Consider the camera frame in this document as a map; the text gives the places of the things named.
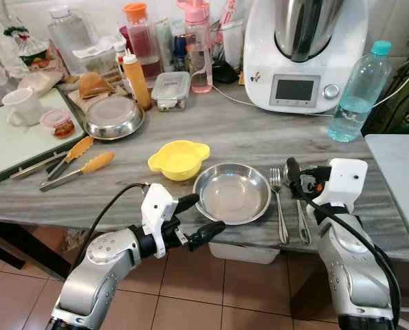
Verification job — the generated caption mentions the glass container grey lid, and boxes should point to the glass container grey lid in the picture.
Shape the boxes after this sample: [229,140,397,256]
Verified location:
[151,71,192,112]

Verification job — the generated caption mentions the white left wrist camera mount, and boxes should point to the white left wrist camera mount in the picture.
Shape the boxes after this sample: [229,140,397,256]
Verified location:
[140,182,182,260]

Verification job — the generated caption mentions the orange squeeze bottle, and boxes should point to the orange squeeze bottle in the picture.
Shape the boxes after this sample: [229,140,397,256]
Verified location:
[121,52,153,111]

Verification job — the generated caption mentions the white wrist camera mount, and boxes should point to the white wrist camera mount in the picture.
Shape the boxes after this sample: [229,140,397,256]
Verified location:
[140,182,182,260]
[323,157,369,209]

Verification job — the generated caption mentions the white power cable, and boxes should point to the white power cable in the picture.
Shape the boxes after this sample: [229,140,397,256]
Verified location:
[212,65,409,118]

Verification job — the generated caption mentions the deep stainless steel bowl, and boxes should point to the deep stainless steel bowl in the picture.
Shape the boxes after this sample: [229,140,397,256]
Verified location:
[84,95,145,142]

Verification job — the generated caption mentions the pale green cutting board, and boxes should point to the pale green cutting board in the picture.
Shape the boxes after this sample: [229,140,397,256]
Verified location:
[0,88,88,186]

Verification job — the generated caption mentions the steel fork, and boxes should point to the steel fork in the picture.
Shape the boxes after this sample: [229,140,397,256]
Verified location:
[269,167,289,245]

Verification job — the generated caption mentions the small container pink lid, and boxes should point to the small container pink lid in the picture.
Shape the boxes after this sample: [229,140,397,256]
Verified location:
[39,109,76,140]

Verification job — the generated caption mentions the red liquid jar orange lid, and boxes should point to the red liquid jar orange lid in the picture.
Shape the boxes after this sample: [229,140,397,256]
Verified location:
[122,2,165,80]

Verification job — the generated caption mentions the white food processor steel jug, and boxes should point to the white food processor steel jug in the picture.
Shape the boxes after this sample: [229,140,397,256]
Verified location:
[243,0,370,115]

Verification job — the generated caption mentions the clear snack bag green bow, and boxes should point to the clear snack bag green bow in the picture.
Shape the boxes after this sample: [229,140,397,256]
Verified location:
[3,26,54,69]

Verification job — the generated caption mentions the steel tongs orange tips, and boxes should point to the steel tongs orange tips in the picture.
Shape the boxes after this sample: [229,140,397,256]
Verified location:
[46,135,95,182]
[39,151,115,193]

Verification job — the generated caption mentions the clear plastic jar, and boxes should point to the clear plastic jar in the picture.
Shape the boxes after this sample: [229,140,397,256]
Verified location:
[47,5,96,75]

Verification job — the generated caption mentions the shallow stainless steel plate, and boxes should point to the shallow stainless steel plate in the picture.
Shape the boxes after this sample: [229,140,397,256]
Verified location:
[192,163,272,226]

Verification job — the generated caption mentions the pink water bottle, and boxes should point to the pink water bottle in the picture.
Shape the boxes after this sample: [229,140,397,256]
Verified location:
[177,0,214,94]

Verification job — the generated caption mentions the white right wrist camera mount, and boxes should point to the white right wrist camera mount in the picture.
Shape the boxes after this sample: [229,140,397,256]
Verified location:
[323,157,369,209]

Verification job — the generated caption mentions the dark green bag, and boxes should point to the dark green bag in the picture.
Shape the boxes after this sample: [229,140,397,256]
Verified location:
[361,17,409,136]

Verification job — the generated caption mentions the clear water bottle teal cap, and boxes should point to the clear water bottle teal cap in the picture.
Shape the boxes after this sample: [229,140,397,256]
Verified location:
[328,40,393,143]

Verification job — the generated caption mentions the yellow bowl with handles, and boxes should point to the yellow bowl with handles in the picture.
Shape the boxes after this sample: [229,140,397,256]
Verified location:
[147,140,210,182]

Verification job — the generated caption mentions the white side table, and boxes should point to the white side table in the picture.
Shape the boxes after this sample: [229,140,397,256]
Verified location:
[364,134,409,330]

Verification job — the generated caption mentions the white mug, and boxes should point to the white mug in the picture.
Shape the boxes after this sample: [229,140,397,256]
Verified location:
[1,87,44,128]

